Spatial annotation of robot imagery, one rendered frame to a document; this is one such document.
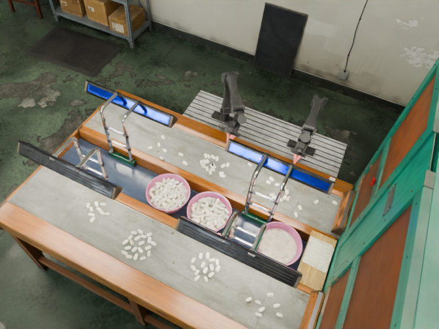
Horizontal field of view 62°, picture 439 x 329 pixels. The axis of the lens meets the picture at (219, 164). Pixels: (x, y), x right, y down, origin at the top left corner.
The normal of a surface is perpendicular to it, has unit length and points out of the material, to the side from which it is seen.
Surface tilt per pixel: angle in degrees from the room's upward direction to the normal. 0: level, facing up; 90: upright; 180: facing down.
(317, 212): 0
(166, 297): 0
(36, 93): 0
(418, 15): 90
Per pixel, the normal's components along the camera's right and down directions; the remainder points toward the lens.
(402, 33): -0.42, 0.71
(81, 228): 0.07, -0.60
